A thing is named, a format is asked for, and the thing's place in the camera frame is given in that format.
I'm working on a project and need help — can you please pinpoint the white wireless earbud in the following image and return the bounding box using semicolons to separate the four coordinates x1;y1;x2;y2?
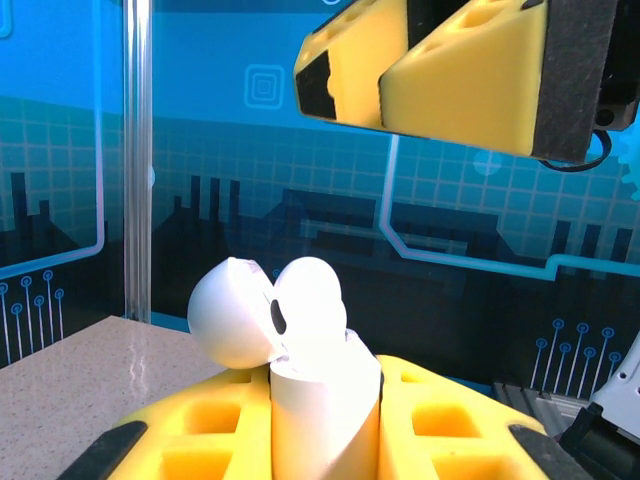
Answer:
272;256;350;361

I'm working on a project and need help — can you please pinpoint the grooved aluminium mounting beam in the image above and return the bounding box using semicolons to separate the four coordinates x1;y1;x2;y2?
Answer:
491;378;594;439

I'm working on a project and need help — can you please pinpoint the white earbud charging case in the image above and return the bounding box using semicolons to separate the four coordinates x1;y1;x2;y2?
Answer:
186;256;385;480

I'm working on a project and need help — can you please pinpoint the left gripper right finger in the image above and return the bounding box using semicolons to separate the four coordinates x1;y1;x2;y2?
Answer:
375;353;599;480

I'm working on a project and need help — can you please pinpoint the thin black right gripper cable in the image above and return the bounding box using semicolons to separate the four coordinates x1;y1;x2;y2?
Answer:
538;128;614;174

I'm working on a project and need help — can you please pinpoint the aluminium frame post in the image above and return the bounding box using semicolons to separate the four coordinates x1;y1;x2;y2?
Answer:
122;0;154;325

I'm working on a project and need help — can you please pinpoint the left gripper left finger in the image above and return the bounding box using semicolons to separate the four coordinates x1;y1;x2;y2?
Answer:
57;368;275;480

